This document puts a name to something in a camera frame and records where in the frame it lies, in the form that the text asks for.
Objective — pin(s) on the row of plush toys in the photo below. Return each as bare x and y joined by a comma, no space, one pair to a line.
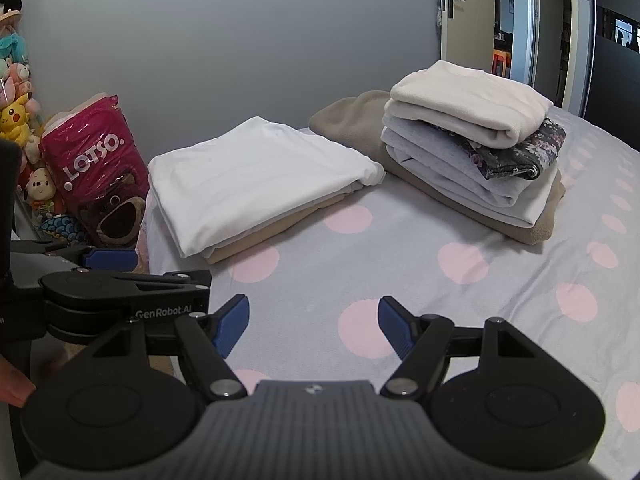
17,115

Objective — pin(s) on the white folded garment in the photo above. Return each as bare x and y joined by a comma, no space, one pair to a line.
505,207

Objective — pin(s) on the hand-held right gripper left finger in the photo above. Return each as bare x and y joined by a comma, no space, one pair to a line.
232,325

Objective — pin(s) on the dark floral garment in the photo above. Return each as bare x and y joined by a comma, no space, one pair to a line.
530,152

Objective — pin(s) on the cream folded sweater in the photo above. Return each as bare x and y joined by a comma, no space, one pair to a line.
465,100

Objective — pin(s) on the tan folded garment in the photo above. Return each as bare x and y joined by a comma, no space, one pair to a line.
280,232

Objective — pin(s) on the white shirt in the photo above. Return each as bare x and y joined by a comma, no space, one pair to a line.
250,175

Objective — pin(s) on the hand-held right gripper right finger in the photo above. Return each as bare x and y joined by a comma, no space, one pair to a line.
395,327

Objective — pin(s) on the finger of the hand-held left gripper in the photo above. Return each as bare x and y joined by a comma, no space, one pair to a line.
110,259
150,282

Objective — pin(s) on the cream room door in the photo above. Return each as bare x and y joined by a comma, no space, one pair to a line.
470,35

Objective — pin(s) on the pink printed plastic bag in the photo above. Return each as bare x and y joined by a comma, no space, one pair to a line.
95,160

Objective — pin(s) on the person's left hand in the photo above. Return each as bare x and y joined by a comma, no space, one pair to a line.
14,385

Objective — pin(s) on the orange stool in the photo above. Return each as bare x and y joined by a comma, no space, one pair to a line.
501,64

